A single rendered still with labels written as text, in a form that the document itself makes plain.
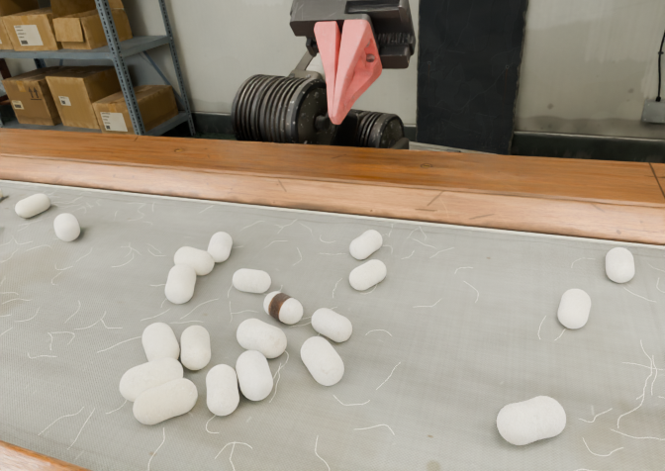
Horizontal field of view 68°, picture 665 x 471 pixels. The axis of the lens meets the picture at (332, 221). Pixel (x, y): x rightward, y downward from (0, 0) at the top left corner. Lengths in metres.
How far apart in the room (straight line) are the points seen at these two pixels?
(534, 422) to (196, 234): 0.34
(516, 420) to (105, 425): 0.23
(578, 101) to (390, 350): 2.13
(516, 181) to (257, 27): 2.31
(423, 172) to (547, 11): 1.85
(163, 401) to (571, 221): 0.35
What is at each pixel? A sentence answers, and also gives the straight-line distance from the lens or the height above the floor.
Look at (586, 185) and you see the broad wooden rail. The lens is 0.50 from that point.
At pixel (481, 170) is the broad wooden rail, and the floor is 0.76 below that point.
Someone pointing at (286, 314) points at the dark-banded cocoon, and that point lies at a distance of 0.35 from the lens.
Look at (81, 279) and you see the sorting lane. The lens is 0.48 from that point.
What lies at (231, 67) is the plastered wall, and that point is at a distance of 2.86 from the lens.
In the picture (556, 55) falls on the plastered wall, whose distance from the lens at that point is 2.35.
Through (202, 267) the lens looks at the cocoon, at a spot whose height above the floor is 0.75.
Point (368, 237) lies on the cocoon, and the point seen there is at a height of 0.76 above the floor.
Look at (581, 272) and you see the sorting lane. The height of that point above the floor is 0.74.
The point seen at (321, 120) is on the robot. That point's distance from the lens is 0.75.
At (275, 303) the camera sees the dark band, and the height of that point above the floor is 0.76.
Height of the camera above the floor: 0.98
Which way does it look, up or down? 31 degrees down
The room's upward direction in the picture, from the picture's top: 5 degrees counter-clockwise
